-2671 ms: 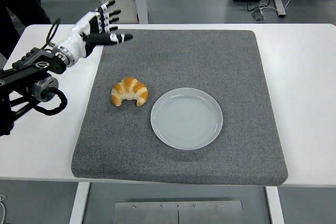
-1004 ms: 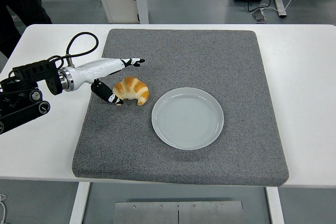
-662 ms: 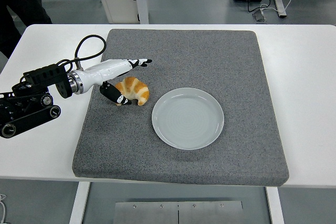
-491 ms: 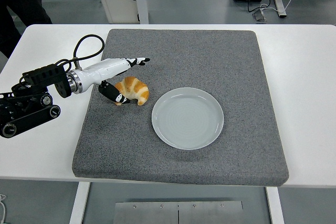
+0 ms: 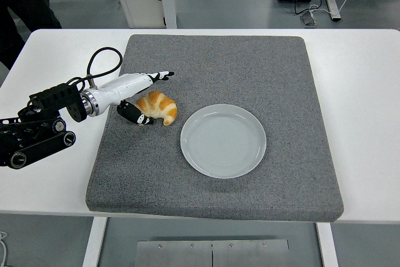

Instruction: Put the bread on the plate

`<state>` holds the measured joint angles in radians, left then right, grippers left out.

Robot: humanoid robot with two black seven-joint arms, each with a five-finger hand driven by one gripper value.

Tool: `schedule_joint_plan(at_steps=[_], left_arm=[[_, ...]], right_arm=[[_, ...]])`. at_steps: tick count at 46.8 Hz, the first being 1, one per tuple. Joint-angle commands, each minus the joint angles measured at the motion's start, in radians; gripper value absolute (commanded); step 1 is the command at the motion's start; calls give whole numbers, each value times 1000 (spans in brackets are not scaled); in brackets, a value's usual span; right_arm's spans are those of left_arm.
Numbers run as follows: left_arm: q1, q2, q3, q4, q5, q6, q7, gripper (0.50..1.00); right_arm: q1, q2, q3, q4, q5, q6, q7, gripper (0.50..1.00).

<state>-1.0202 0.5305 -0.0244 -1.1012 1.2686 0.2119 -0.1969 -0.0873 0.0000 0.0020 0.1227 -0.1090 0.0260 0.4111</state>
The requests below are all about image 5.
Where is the white table leg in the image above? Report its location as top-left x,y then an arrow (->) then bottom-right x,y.
82,216 -> 108,267
315,222 -> 340,267

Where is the grey felt mat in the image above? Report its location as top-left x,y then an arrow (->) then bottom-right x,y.
85,34 -> 345,223

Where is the white and black hand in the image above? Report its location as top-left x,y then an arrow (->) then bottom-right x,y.
92,71 -> 175,126

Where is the clear plastic holder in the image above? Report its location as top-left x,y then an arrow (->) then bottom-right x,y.
299,10 -> 318,28

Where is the white cord on floor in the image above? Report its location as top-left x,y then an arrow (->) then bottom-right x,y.
0,231 -> 9,267

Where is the golden croissant bread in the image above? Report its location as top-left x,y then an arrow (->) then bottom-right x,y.
134,90 -> 178,126

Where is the grey round plate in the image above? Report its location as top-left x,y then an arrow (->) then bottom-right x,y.
180,103 -> 268,179

